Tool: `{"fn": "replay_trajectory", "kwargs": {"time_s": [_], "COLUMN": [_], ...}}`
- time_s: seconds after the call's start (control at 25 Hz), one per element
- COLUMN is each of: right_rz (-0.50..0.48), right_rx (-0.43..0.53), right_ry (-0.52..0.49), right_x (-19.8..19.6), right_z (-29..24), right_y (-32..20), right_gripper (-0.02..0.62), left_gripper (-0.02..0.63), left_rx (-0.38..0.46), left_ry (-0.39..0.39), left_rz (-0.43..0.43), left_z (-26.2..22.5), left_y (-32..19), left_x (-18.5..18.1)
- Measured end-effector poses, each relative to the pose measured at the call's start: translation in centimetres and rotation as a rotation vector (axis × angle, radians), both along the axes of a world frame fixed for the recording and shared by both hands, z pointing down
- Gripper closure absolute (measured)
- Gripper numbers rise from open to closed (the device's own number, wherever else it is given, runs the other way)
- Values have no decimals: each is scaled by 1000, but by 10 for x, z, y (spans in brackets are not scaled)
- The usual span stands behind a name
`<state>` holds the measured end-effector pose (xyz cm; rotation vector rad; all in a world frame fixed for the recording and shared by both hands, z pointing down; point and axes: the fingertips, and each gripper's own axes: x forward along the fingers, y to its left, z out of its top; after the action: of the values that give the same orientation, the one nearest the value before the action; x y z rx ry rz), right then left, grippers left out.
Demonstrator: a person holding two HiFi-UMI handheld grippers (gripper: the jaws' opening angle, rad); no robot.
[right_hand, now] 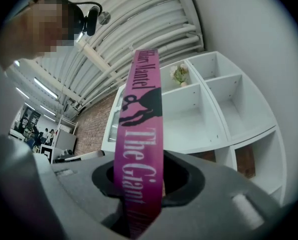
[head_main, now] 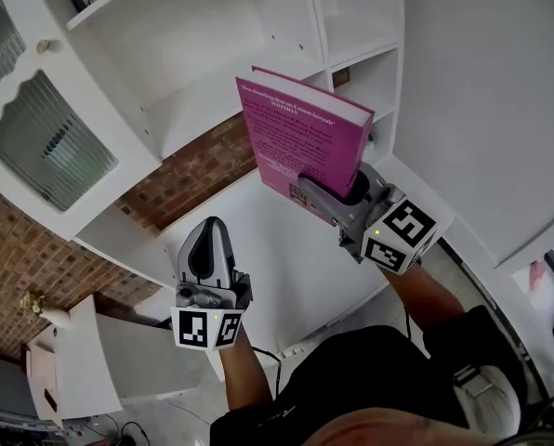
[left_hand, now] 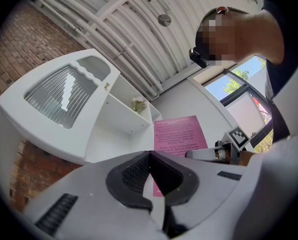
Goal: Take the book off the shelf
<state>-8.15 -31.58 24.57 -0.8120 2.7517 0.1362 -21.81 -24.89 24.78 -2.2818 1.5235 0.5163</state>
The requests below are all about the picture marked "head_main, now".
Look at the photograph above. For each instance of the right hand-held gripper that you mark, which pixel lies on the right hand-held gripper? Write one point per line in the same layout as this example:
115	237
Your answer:
398	235

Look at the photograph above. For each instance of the grey furniture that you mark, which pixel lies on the grey furniture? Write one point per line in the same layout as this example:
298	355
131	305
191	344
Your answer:
3	384

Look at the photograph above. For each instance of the pink book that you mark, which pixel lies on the pink book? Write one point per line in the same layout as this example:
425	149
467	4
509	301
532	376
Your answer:
300	133

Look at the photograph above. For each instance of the white shelf unit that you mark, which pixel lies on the white shelf unit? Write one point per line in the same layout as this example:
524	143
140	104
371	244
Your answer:
188	40

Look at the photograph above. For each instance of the white side cabinet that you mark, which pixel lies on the white side cabinet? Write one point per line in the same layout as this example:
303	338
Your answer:
79	365

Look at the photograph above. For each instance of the person's beige shoe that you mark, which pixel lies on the person's beige shoe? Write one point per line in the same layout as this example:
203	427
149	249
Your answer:
491	397

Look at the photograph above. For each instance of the round brass door knob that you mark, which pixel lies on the round brass door knob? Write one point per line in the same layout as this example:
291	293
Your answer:
47	46

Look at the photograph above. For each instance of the small brown box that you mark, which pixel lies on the small brown box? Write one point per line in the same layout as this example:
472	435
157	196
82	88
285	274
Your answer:
341	77

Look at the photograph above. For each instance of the white cabinet door ribbed glass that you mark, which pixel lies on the white cabinet door ribbed glass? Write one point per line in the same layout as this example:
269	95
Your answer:
58	123

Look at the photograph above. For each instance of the person's black shirt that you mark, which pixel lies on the person's black shirt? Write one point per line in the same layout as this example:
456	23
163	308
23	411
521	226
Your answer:
374	374

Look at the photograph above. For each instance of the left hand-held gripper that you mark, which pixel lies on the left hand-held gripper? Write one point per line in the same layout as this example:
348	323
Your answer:
212	316

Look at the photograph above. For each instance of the white vase with flowers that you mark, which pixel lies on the white vase with flowers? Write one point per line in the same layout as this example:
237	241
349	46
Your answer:
44	311

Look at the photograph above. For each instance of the person's leg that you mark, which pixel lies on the person's leg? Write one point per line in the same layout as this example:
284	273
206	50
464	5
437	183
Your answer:
384	428

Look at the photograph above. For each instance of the person's left forearm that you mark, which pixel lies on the person's left forearm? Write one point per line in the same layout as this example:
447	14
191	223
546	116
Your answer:
249	374

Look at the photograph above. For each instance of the person's right forearm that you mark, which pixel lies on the person's right forearm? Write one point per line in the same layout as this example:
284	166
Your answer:
421	295

